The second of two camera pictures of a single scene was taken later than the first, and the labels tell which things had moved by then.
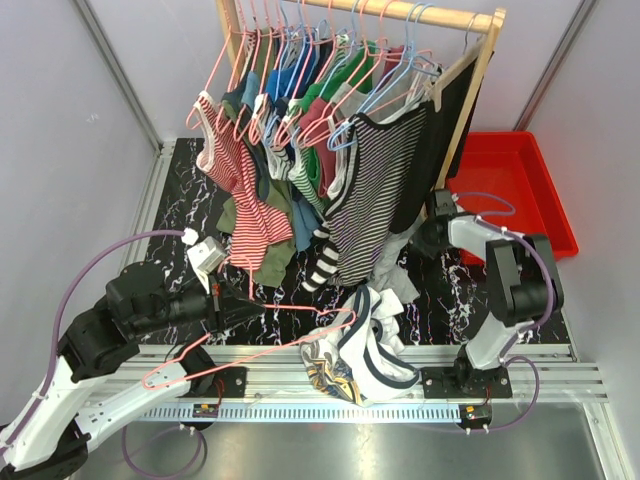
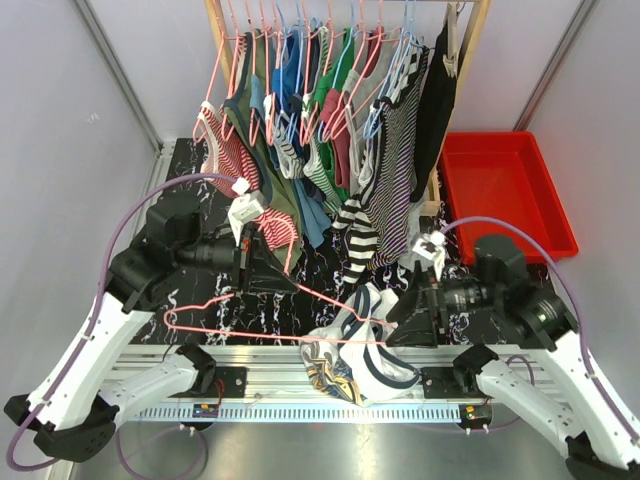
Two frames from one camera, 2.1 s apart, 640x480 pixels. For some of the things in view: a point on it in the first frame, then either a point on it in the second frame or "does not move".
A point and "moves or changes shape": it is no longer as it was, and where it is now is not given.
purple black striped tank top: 386,158 moves or changes shape
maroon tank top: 314,114 to 333,120
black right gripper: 421,245 to 418,310
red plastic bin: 503,177 does not move
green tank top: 352,67 to 339,74
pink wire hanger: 147,382 to 291,277
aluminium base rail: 223,375 does not move
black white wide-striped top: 326,267 to 363,238
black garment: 431,155 to 437,104
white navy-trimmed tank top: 360,356 does not move
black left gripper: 223,314 to 266,262
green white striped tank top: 299,169 to 312,172
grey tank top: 408,90 to 360,92
